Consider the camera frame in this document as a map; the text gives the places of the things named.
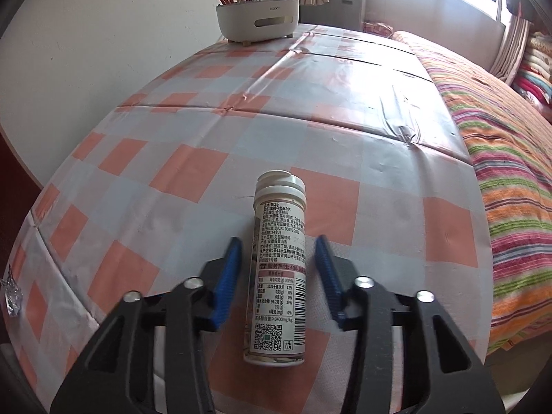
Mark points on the stack of folded blankets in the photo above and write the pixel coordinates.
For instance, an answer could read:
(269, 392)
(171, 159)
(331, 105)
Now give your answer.
(537, 71)

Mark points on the white utensil holder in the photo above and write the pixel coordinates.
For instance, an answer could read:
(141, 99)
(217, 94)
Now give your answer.
(258, 19)

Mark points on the orange checked tablecloth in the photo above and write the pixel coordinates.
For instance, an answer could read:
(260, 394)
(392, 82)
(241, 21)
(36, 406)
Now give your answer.
(215, 138)

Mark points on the striped hanging curtain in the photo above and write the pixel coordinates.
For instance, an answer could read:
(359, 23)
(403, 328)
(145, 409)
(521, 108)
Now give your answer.
(511, 51)

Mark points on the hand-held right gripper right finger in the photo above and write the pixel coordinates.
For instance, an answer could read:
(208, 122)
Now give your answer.
(330, 284)

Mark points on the crumpled silver foil piece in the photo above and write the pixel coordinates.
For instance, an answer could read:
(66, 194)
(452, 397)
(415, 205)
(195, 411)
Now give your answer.
(12, 293)

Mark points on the grey cabinet under window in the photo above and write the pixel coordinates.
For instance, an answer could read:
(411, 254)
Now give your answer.
(345, 6)

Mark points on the striped bed sheet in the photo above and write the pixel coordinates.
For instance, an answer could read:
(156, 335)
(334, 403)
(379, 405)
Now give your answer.
(509, 172)

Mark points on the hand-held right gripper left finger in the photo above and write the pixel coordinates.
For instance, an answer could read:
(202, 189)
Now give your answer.
(226, 284)

